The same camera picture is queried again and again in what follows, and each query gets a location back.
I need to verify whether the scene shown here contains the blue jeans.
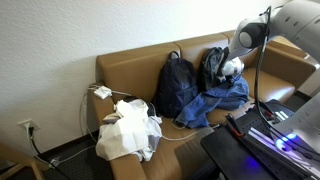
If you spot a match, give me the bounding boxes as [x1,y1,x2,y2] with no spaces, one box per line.
[174,75,251,130]

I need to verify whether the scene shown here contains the black red clamp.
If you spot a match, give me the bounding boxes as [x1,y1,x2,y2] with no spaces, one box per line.
[256,99,278,118]
[224,113,247,139]

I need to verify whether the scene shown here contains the white crumpled cloth pile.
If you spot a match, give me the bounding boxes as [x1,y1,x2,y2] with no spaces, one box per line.
[95,98,164,162]

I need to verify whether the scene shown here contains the black power cord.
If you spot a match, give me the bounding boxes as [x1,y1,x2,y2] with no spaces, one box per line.
[28,125,73,180]

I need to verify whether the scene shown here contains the navy blue backpack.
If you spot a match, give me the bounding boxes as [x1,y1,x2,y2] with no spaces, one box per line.
[156,50,199,119]

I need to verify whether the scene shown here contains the black equipment with blue light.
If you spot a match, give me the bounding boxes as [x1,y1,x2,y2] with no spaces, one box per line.
[199,98,320,180]

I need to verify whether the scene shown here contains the white cord with brick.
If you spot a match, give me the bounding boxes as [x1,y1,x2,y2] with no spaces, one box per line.
[25,123,98,168]

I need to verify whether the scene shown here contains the grey backpack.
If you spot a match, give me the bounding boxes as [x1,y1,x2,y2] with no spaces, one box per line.
[197,46,234,93]

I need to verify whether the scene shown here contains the white wall outlet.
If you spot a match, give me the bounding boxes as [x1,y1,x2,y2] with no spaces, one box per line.
[17,118,40,132]

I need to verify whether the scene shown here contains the thin white cable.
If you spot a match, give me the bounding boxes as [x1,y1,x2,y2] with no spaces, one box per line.
[159,122,222,142]

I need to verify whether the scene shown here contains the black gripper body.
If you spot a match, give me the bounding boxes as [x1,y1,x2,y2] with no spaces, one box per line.
[223,73,242,88]

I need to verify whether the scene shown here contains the tan leather sofa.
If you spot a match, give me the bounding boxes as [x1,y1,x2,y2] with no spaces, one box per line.
[87,29,318,180]

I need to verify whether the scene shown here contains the wooden side table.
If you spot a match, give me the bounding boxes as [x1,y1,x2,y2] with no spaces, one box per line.
[266,35,312,60]

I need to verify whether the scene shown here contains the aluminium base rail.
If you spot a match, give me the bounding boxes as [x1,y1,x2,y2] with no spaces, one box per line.
[244,126,320,178]

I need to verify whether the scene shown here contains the wooden chair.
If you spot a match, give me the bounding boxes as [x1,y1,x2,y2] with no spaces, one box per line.
[0,141,51,180]

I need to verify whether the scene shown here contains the white power adapter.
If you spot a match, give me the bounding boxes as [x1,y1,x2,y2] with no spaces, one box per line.
[93,85,113,100]

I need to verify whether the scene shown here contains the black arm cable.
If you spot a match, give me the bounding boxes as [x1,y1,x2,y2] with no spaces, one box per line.
[253,5,320,158]

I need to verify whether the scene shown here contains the white adapter cable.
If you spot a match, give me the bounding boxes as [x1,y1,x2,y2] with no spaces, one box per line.
[78,84,134,143]

